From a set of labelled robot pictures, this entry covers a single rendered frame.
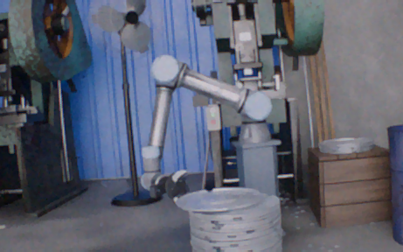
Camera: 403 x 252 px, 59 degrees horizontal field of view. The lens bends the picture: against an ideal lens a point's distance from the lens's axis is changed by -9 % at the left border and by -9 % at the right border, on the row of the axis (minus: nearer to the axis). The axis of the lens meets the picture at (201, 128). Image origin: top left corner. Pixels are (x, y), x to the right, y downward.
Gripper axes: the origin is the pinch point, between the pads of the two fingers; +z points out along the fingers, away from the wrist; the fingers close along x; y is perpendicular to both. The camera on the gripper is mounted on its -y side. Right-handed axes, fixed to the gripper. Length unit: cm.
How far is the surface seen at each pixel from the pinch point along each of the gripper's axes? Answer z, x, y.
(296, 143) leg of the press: -32, -6, 100
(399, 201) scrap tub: 51, 12, 68
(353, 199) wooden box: 19, 18, 82
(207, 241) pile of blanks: 31.0, 8.4, -14.2
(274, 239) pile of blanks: 41.8, 9.9, 2.5
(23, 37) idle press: -133, -85, -32
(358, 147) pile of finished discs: 18, -7, 89
